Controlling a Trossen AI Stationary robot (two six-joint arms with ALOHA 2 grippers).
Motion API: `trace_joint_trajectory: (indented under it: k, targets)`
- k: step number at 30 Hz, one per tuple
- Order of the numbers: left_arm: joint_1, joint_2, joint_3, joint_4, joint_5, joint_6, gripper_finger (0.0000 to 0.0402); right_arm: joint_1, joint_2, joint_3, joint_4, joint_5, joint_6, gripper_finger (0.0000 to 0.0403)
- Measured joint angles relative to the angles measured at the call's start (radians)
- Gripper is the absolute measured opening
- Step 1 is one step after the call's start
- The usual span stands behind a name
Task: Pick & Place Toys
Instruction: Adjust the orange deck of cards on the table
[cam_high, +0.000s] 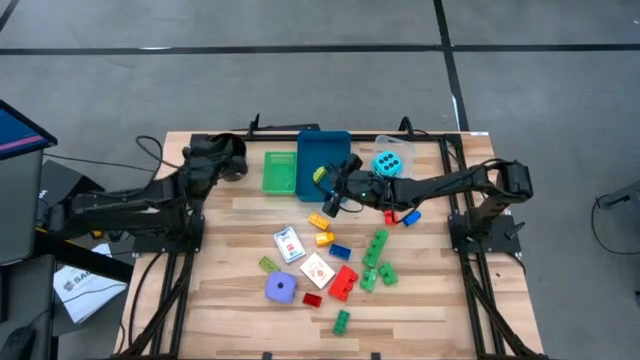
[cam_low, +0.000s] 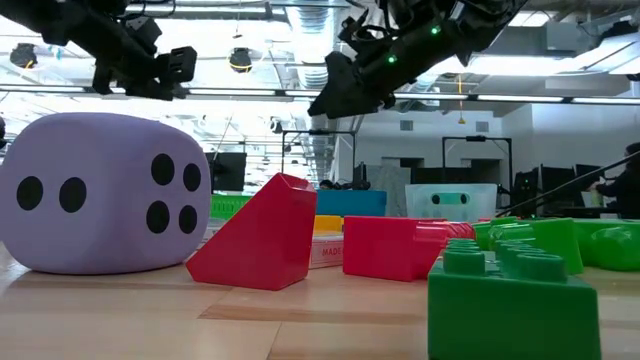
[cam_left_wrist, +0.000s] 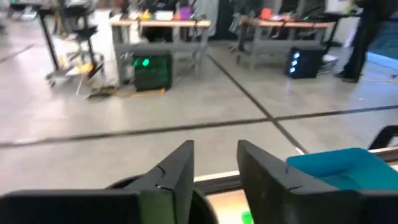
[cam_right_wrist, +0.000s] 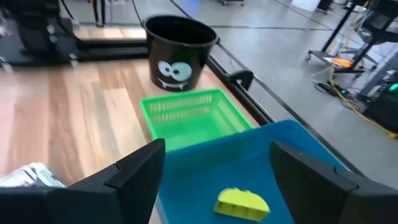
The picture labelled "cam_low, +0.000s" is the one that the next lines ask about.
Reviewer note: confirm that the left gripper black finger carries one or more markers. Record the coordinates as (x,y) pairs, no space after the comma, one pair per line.
(102,80)
(155,91)

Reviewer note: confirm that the blue plastic bin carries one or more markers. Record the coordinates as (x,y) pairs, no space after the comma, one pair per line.
(350,203)

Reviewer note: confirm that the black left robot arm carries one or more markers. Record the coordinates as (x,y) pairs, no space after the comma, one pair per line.
(75,25)

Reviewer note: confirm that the grey partition panel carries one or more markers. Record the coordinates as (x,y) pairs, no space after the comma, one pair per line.
(395,180)

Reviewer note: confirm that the yellow rounded toy brick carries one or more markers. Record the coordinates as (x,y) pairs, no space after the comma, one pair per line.
(328,224)

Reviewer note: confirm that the person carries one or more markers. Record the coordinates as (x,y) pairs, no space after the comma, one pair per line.
(627,190)

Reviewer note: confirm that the small green toy brick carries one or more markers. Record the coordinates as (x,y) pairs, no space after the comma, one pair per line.
(615,247)

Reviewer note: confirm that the red print card deck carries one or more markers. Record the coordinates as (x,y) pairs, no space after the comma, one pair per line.
(327,252)

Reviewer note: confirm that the purple foam die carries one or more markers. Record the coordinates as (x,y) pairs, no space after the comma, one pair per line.
(100,200)

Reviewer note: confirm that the green studded toy brick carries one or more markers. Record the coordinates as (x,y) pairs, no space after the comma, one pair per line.
(510,320)

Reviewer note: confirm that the long ceiling light rail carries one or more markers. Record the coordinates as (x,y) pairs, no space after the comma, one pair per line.
(440,96)

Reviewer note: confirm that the long green toy brick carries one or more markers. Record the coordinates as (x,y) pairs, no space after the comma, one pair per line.
(555,245)

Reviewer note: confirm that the slanted silver ventilation duct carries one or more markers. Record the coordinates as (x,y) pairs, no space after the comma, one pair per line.
(422,81)

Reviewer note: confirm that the straight silver ventilation duct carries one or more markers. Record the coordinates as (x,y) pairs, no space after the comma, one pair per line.
(307,25)

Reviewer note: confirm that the green slatted plastic basket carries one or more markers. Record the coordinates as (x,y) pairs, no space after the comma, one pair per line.
(230,207)

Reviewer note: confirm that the black frame stand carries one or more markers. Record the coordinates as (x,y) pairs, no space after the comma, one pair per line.
(320,132)
(476,138)

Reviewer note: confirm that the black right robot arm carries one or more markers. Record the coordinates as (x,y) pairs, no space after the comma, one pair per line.
(475,25)

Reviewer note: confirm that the large red toy brick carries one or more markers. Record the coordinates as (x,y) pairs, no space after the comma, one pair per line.
(380,247)

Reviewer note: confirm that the teal foam die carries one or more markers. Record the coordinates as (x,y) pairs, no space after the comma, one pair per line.
(450,199)

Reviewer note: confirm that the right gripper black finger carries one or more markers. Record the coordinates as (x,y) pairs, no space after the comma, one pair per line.
(345,97)

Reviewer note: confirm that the grey rectangular air duct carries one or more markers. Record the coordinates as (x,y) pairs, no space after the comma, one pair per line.
(565,40)

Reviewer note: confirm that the clear plastic bin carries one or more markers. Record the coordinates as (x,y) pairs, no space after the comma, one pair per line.
(420,210)

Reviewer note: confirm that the red sloped toy brick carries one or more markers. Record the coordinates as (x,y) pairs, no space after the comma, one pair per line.
(260,240)

